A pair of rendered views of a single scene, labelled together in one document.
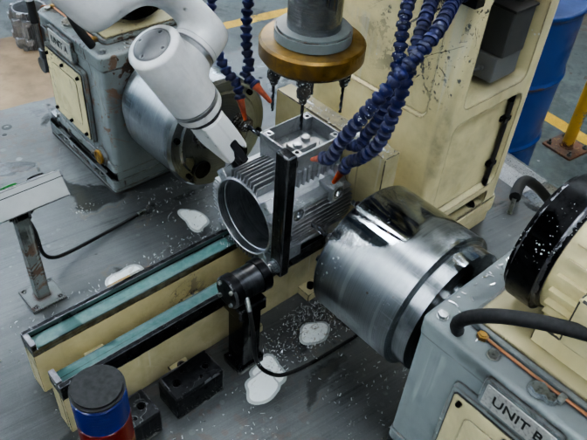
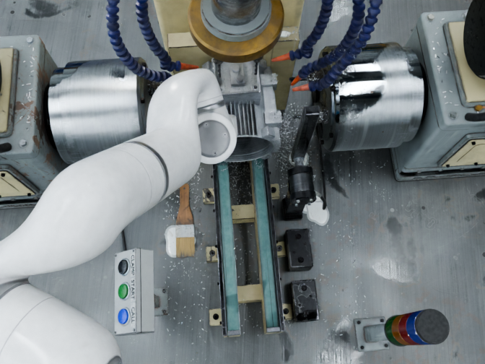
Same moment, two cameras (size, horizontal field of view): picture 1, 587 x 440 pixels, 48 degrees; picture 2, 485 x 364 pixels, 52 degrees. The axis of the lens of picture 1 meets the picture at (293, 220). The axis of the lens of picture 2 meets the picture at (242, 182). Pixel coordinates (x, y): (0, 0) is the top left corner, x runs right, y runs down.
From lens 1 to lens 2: 0.82 m
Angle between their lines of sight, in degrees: 39
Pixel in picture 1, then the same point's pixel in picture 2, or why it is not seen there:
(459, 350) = (475, 124)
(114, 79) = (42, 149)
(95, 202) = not seen: hidden behind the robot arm
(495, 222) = not seen: outside the picture
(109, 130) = not seen: hidden behind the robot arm
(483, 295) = (451, 84)
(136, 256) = (159, 223)
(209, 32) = (216, 87)
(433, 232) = (392, 69)
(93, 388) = (433, 328)
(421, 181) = (292, 22)
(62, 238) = (104, 263)
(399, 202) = (355, 67)
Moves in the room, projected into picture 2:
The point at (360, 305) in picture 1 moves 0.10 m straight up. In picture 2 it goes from (379, 139) to (392, 120)
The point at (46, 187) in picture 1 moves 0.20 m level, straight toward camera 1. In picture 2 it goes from (143, 264) to (237, 288)
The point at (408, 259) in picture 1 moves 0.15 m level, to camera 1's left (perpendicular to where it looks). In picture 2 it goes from (397, 97) to (356, 146)
